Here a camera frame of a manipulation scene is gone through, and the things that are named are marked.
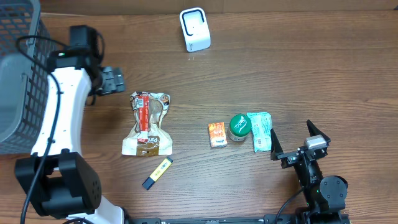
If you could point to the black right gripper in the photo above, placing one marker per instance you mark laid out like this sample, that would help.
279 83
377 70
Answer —
289 158

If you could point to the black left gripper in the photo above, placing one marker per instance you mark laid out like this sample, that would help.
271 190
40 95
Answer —
112 81

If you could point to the teal tissue packet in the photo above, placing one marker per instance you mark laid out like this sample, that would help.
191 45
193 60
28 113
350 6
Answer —
261 130

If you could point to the green lid jar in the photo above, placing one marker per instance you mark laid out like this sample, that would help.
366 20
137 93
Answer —
239 127

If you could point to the brown snack pouch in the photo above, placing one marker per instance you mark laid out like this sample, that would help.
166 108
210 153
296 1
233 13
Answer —
147 138

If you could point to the orange juice carton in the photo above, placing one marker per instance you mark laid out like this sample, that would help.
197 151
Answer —
217 135

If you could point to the yellow highlighter marker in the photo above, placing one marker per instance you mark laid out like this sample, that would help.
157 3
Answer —
157 173

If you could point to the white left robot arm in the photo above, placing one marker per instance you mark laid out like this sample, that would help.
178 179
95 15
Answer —
56 179

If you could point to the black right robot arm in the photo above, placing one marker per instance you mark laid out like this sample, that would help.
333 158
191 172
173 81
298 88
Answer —
325 196

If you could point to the white barcode scanner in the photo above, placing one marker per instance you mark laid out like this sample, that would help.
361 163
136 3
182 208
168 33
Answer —
195 29

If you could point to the grey plastic mesh basket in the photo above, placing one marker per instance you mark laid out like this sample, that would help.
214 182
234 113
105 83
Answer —
24 86

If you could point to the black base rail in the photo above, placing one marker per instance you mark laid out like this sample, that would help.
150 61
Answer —
217 220

